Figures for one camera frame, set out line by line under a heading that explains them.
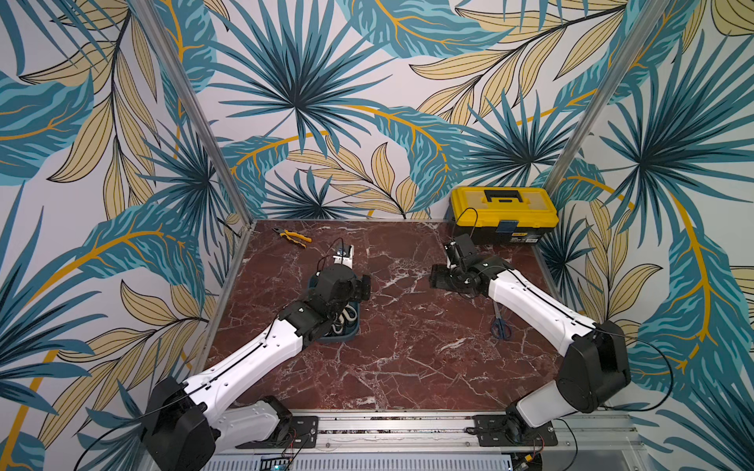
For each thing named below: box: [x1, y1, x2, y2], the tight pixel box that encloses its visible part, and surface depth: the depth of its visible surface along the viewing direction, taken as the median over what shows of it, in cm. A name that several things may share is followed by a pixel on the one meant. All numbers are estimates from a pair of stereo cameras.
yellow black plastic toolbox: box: [450, 186, 560, 245], surface depth 105 cm
